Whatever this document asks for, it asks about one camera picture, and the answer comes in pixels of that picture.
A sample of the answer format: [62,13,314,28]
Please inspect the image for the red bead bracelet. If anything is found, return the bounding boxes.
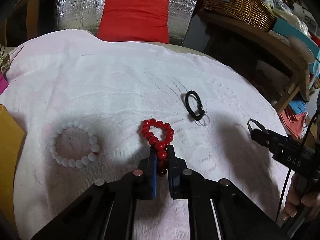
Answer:
[140,119,175,178]

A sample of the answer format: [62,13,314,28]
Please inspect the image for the pink cushion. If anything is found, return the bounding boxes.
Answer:
[0,74,8,94]

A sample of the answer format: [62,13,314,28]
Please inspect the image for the folded red cloth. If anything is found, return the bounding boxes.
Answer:
[279,105,308,139]

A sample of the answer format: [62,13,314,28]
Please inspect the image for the black cord bracelet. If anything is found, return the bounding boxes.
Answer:
[185,90,207,125]

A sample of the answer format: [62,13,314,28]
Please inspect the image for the red cushion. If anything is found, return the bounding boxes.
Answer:
[96,0,170,44]

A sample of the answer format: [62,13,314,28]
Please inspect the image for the wicker basket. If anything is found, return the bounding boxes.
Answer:
[202,0,277,32]

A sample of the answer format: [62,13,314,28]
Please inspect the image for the orange cardboard box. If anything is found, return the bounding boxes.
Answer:
[0,104,25,230]

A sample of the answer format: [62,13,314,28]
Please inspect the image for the black cable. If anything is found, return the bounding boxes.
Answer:
[276,169,292,224]

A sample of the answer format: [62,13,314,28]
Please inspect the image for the person's right hand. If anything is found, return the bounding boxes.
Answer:
[284,174,320,218]

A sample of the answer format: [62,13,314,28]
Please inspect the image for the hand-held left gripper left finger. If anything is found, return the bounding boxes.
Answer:
[31,146,158,240]

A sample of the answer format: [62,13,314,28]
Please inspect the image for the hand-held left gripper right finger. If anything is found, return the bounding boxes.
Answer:
[167,145,292,240]

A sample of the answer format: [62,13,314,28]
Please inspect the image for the silver insulation sheet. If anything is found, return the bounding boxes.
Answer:
[54,0,204,45]

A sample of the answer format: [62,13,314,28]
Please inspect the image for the teal board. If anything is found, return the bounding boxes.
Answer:
[269,17,320,55]

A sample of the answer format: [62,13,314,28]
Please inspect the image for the white towel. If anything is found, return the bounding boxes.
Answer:
[0,29,298,240]

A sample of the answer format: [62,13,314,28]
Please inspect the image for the pale translucent bead bracelet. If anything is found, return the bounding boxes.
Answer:
[49,122,100,169]

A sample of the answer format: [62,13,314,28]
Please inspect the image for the patterned cloth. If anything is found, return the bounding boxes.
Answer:
[0,45,12,73]

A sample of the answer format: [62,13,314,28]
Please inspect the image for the grey band bracelet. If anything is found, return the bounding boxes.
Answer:
[247,118,267,133]

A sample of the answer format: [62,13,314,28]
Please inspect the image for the wooden shelf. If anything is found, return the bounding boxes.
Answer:
[199,7,312,115]

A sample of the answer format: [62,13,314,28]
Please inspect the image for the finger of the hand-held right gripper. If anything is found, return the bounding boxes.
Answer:
[251,128,288,153]

